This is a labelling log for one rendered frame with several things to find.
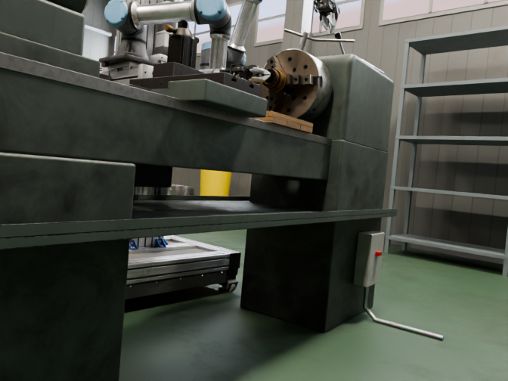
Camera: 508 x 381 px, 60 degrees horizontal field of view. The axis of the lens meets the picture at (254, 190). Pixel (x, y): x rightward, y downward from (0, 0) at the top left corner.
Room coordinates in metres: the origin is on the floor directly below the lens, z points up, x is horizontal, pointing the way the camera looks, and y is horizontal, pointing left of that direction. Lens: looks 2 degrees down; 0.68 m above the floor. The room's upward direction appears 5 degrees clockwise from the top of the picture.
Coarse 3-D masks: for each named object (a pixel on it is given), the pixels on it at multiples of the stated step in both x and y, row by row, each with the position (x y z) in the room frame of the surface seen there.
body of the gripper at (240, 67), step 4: (232, 64) 1.80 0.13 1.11; (236, 64) 1.79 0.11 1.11; (240, 64) 1.78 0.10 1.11; (228, 68) 1.87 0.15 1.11; (232, 68) 1.80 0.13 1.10; (236, 68) 1.79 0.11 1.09; (240, 68) 1.78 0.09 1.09; (244, 68) 1.80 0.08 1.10; (248, 68) 1.81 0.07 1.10; (220, 72) 1.83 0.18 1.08; (228, 72) 1.84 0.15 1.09; (232, 72) 1.81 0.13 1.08; (236, 72) 1.81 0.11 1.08; (240, 72) 1.78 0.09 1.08; (244, 72) 1.80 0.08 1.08; (248, 72) 1.82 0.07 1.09; (240, 76) 1.79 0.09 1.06; (244, 76) 1.80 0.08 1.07; (248, 76) 1.82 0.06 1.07; (248, 80) 1.82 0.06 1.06
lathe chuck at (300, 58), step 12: (288, 60) 1.96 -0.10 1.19; (300, 60) 1.92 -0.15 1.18; (312, 60) 1.89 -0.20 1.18; (288, 72) 1.96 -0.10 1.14; (300, 72) 1.92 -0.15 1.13; (312, 72) 1.89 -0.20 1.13; (324, 72) 1.92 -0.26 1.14; (324, 84) 1.91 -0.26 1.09; (264, 96) 2.02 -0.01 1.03; (288, 96) 1.95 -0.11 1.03; (300, 96) 1.91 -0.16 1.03; (312, 96) 1.88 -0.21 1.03; (324, 96) 1.93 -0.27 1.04; (288, 108) 1.95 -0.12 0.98; (300, 108) 1.91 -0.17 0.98; (312, 108) 1.91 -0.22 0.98
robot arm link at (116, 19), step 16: (112, 0) 1.94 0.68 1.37; (192, 0) 1.90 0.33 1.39; (208, 0) 1.87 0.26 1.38; (224, 0) 1.89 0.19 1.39; (112, 16) 1.94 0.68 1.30; (128, 16) 1.94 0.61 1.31; (144, 16) 1.94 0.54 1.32; (160, 16) 1.93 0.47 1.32; (176, 16) 1.93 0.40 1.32; (192, 16) 1.91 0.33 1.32; (208, 16) 1.87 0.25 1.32; (224, 16) 1.92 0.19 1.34; (128, 32) 2.03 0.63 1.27
